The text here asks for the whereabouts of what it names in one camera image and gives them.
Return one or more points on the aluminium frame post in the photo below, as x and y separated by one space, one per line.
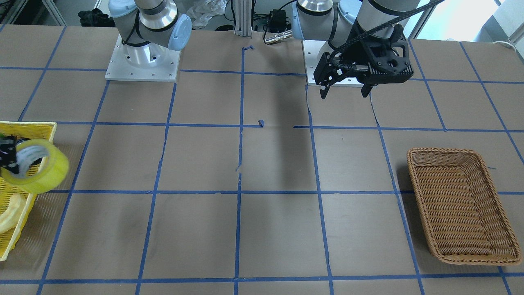
243 11

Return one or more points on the silver metal connector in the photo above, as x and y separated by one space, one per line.
278 37

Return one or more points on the brown wicker basket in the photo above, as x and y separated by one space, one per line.
462 216

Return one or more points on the yellow tape roll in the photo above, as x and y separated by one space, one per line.
41 167

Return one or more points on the pale yellow banana toy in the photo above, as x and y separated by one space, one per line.
11 216

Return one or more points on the black power adapter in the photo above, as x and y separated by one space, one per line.
277 21

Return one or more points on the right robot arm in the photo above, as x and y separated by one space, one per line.
58 72

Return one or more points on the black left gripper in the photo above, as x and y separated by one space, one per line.
354 53

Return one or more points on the camera mount black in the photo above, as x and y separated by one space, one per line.
387 59

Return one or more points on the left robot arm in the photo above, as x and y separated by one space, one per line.
318 19

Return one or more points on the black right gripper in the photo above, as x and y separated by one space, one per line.
5 152

